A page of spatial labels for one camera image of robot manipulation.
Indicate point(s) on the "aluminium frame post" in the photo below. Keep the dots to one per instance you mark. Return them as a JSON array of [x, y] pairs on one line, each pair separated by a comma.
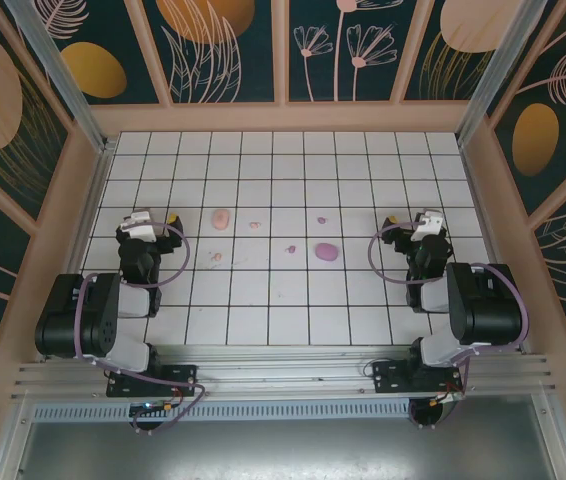
[[500, 65], [50, 70]]

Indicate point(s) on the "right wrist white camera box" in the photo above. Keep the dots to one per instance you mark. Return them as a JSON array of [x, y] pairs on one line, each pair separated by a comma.
[[429, 223]]

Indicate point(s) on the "pink earbud charging case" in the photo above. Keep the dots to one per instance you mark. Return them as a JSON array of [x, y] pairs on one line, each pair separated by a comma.
[[221, 219]]

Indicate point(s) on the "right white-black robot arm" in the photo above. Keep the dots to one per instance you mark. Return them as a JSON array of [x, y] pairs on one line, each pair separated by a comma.
[[483, 310]]

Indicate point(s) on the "grey metal sheet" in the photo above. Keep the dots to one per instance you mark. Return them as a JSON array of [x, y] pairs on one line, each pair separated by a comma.
[[283, 450]]

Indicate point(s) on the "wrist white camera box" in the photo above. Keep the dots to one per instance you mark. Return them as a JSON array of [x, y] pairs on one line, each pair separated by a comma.
[[429, 223], [138, 226]]

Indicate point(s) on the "purple earbud charging case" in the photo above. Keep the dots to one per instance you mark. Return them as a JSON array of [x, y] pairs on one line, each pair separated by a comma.
[[326, 252]]

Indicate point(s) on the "aluminium mounting rail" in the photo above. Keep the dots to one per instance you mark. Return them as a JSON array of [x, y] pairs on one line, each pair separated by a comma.
[[283, 367]]

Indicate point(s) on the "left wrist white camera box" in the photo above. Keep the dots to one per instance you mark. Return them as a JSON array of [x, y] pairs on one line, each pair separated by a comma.
[[138, 226]]

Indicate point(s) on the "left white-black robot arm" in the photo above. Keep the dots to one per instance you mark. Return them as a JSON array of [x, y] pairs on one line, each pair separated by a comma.
[[113, 320]]

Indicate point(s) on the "aluminium side rail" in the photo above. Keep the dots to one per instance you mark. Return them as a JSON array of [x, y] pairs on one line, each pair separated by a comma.
[[478, 200], [90, 200]]

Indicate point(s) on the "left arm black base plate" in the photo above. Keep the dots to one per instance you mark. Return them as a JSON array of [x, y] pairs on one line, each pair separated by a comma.
[[183, 377]]

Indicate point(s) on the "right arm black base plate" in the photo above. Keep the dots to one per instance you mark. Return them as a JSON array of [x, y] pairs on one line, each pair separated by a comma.
[[388, 375]]

